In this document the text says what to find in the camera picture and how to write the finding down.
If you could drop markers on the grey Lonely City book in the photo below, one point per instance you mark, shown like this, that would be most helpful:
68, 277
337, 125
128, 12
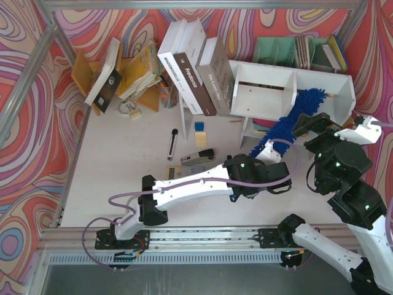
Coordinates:
217, 75

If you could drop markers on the blue eraser block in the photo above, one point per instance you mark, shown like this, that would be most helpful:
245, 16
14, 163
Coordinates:
199, 126

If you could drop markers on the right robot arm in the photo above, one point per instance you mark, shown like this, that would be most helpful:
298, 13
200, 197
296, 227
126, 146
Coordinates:
339, 164

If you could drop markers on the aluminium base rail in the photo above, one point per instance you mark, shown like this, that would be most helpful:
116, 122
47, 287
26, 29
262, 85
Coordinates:
193, 239

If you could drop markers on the yellow worn books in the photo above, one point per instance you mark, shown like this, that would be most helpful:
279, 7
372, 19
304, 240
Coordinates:
140, 73

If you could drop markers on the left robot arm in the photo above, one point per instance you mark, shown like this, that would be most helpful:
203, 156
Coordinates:
241, 175

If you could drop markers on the blue yellow book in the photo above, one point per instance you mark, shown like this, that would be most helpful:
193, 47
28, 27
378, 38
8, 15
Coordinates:
335, 54

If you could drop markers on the black white paperback book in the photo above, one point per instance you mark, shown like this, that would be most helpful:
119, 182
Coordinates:
106, 79

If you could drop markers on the brass padlock with ring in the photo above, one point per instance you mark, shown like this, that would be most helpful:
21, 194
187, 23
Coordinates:
128, 109

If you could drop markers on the white Mademoiselle book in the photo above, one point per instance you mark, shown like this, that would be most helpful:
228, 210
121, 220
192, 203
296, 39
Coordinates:
166, 55

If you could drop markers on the pencil cup with pencils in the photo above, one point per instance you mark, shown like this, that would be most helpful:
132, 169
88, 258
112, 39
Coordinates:
168, 92

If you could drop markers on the yellow sticky note pad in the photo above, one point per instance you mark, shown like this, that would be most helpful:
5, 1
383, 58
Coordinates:
201, 139

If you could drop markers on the small white shelf stand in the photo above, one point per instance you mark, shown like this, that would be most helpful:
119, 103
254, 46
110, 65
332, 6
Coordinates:
187, 118

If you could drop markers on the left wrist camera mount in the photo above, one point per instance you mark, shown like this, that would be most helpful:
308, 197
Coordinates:
268, 155

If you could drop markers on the black white utility knife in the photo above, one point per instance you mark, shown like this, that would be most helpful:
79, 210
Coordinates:
172, 144

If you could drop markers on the yellow grey calculator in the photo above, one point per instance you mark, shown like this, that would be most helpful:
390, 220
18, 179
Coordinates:
175, 172

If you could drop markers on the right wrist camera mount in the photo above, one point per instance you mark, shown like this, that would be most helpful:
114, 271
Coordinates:
367, 131

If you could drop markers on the blue microfiber duster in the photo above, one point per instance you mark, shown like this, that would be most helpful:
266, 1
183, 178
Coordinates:
307, 102

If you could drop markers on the green file organizer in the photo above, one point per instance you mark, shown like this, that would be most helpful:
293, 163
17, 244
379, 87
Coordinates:
282, 51

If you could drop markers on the white bookshelf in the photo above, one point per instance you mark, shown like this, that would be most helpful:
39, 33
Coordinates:
269, 92

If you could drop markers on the brown Fredonia book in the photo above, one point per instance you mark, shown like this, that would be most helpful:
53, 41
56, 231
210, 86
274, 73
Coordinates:
187, 64

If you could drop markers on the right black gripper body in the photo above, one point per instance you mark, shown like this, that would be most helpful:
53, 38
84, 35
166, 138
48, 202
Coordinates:
320, 123

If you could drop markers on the grey black stapler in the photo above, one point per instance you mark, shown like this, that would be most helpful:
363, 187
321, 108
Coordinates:
201, 157

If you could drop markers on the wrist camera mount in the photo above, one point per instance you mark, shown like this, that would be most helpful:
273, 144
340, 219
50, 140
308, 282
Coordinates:
367, 131
268, 155

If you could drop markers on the stack of coloured folders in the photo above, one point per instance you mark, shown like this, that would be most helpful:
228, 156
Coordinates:
262, 125

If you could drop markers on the yellow wooden book rack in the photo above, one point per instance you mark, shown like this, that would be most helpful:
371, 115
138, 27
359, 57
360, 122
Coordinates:
83, 70

